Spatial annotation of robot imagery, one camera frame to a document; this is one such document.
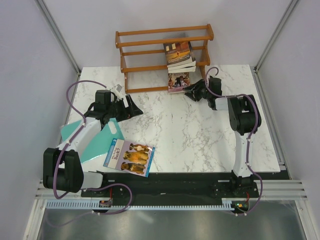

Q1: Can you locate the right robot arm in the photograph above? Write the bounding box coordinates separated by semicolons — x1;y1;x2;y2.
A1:
183;76;262;197

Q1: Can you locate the Taming of the Shrew book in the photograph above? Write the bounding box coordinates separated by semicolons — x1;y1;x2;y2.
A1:
168;72;191;94

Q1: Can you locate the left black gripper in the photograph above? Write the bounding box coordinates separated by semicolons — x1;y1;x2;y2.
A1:
106;95;143;123

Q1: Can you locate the A Tale of Two Cities book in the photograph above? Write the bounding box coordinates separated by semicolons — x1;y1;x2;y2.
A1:
168;61;196;70

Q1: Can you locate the light blue cable duct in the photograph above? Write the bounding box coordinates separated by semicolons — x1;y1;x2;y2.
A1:
45;198;247;211

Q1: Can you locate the wooden three-tier shelf rack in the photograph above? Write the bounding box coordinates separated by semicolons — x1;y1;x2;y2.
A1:
115;23;214;94

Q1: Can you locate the Why Do Dogs Bark book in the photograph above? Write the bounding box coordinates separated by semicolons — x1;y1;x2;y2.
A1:
103;138;156;178

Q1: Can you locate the Kate DiCamillo dark book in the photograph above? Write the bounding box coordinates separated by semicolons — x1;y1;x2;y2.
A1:
163;41;196;68

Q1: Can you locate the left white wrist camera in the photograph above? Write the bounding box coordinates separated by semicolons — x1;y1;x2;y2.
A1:
110;84;124;99

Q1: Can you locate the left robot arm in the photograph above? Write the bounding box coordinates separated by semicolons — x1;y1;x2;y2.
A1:
42;90;143;197

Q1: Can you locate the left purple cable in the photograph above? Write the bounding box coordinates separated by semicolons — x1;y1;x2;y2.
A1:
46;80;133;228

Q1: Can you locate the teal plastic file folder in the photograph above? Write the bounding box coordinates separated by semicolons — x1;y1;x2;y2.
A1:
60;118;125;163

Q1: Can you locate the Jane Eyre blue book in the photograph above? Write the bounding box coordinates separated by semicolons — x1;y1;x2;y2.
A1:
168;66;196;74

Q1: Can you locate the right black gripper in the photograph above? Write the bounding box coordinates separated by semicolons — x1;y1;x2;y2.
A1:
182;79;212;102

